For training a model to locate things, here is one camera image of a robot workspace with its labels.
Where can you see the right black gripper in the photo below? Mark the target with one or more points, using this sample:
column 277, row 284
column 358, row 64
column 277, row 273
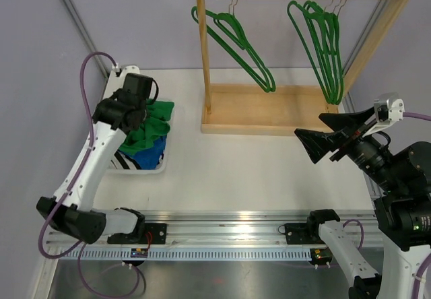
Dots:
column 318, row 143

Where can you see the green tank top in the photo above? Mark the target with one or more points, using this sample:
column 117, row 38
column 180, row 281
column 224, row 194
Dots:
column 155, row 126

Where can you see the blue tank top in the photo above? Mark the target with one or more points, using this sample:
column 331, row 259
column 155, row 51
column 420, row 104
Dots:
column 151, row 158

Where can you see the striped black white tank top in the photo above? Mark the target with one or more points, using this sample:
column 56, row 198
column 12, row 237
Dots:
column 121, row 161

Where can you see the green hanger of blue top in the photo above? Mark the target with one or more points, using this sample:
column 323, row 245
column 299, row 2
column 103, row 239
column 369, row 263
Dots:
column 309, row 12

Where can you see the green hanger of striped top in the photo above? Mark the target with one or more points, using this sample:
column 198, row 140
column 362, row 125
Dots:
column 330, row 55

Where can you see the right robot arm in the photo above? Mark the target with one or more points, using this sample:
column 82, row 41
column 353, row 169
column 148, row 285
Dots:
column 402, row 213

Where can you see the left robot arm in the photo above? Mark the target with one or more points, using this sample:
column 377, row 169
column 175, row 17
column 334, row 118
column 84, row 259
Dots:
column 71, row 209

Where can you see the empty green hanger back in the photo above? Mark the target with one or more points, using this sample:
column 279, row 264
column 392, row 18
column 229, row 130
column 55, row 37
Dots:
column 219, row 43

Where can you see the white plastic basket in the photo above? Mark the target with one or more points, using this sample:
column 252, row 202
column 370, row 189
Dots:
column 165, row 164

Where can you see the wooden clothes rack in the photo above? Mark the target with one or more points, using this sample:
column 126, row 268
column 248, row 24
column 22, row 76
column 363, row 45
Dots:
column 263, row 108

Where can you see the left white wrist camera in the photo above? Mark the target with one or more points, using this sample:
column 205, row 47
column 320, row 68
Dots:
column 118, row 71

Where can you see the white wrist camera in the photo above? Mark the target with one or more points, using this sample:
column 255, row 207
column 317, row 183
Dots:
column 388, row 110
column 118, row 71

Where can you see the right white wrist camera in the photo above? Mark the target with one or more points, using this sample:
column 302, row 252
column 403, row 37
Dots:
column 388, row 110

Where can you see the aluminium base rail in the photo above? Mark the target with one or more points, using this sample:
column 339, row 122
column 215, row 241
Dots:
column 235, row 228

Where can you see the white slotted cable duct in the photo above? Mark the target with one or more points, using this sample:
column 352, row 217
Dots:
column 193, row 254

